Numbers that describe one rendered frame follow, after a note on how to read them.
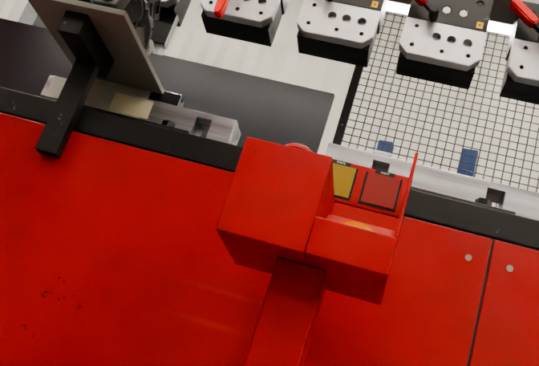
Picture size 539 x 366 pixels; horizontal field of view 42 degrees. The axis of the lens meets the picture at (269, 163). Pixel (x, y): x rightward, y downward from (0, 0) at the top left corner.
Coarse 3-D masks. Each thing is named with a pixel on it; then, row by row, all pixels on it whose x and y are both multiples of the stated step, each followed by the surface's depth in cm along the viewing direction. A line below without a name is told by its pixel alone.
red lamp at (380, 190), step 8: (368, 176) 97; (376, 176) 97; (384, 176) 96; (368, 184) 96; (376, 184) 96; (384, 184) 96; (392, 184) 96; (368, 192) 96; (376, 192) 96; (384, 192) 96; (392, 192) 96; (368, 200) 95; (376, 200) 95; (384, 200) 95; (392, 200) 95; (392, 208) 95
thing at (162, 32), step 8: (160, 16) 143; (168, 16) 143; (176, 16) 143; (136, 24) 143; (160, 24) 142; (168, 24) 142; (176, 24) 144; (152, 32) 142; (160, 32) 141; (168, 32) 141; (152, 40) 141; (160, 40) 141; (168, 40) 142; (160, 48) 141
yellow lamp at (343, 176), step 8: (336, 168) 98; (344, 168) 98; (352, 168) 97; (336, 176) 97; (344, 176) 97; (352, 176) 97; (336, 184) 97; (344, 184) 97; (336, 192) 96; (344, 192) 96
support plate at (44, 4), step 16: (32, 0) 116; (48, 0) 114; (64, 0) 113; (48, 16) 119; (96, 16) 114; (112, 16) 112; (128, 16) 113; (112, 32) 117; (128, 32) 116; (64, 48) 129; (112, 48) 123; (128, 48) 121; (112, 64) 129; (128, 64) 127; (144, 64) 125; (112, 80) 136; (128, 80) 134; (144, 80) 132
